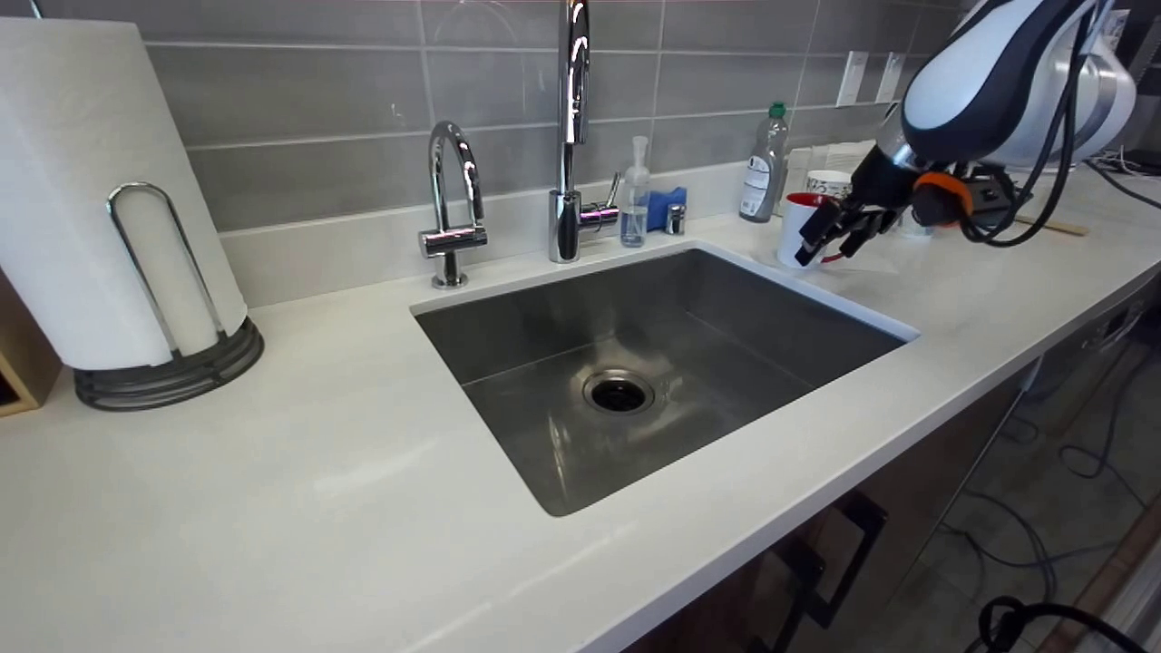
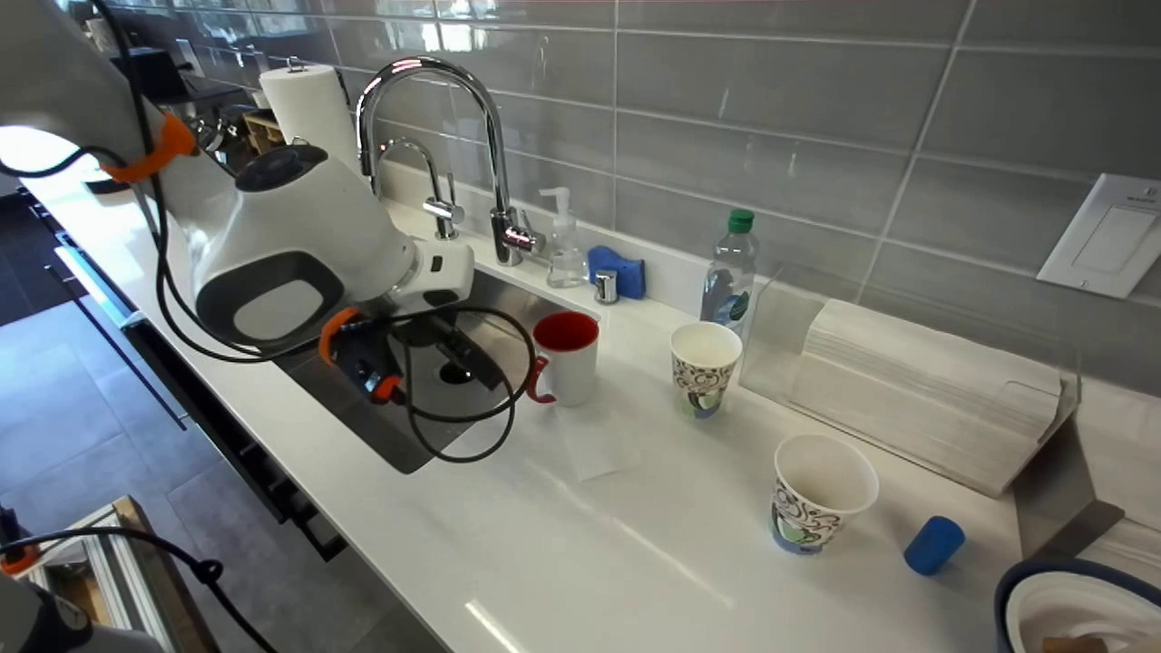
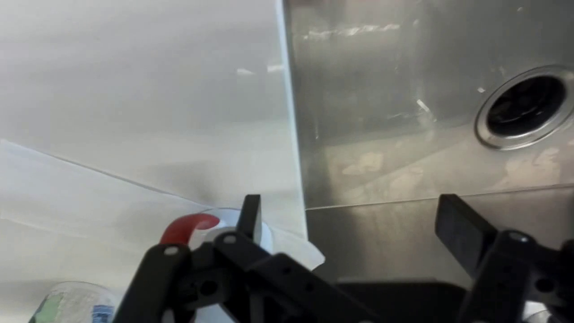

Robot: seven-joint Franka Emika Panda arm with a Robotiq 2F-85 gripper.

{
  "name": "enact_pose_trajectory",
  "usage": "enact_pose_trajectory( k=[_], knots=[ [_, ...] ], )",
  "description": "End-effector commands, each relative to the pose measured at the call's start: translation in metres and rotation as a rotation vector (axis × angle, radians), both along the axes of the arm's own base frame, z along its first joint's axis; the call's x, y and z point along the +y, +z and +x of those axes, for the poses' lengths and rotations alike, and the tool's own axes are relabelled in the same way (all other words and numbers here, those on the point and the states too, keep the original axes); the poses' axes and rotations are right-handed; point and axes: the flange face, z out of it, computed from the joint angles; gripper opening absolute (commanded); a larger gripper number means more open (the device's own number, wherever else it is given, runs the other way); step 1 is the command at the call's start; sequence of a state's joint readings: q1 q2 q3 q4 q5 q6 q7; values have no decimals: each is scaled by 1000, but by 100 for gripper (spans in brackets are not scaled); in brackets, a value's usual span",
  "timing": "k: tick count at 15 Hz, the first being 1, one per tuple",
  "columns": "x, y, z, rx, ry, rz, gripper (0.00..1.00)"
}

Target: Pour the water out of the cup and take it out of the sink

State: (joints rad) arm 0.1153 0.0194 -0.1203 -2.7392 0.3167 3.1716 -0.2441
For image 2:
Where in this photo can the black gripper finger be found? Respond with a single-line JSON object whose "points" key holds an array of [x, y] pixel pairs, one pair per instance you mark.
{"points": [[456, 347], [479, 371]]}

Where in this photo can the blue rimmed bowl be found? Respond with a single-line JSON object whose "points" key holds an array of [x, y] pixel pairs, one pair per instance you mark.
{"points": [[1074, 602]]}

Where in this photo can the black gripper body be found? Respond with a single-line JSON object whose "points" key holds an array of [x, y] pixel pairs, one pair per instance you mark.
{"points": [[368, 358]]}

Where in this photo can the white paper towel roll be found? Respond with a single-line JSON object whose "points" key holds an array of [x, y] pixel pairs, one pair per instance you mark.
{"points": [[309, 109]]}

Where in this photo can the small chrome cylinder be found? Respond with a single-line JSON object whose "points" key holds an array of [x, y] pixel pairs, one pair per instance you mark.
{"points": [[607, 287]]}

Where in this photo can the clear soap pump bottle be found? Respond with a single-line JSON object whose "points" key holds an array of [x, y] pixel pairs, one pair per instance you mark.
{"points": [[565, 249]]}

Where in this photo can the green capped water bottle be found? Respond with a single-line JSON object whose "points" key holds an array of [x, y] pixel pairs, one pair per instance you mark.
{"points": [[730, 278]]}

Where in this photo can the small chrome faucet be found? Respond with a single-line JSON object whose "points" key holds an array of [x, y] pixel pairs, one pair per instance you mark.
{"points": [[439, 205]]}

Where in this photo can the small blue cap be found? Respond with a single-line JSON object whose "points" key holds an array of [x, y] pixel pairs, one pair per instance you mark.
{"points": [[934, 545]]}

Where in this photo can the blue sponge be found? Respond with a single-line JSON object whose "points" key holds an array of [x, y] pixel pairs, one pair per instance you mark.
{"points": [[627, 268]]}

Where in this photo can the narrow printed paper cup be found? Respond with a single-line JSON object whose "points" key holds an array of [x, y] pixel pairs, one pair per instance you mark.
{"points": [[704, 365]]}

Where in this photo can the tall chrome faucet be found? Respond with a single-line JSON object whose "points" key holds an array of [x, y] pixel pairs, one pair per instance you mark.
{"points": [[495, 147]]}

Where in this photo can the grey folded drying mat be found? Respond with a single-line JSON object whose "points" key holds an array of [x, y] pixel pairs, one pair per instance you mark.
{"points": [[919, 387]]}

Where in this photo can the wide printed paper cup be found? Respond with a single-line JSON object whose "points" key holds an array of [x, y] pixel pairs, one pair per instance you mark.
{"points": [[817, 492]]}

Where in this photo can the dark cabinet front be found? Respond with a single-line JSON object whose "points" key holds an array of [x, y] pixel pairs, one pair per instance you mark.
{"points": [[205, 435]]}

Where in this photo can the white wall outlet plate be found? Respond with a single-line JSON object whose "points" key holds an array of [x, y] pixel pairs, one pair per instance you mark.
{"points": [[1109, 238]]}

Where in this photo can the stainless steel sink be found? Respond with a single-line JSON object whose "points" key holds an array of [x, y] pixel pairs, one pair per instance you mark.
{"points": [[363, 423]]}

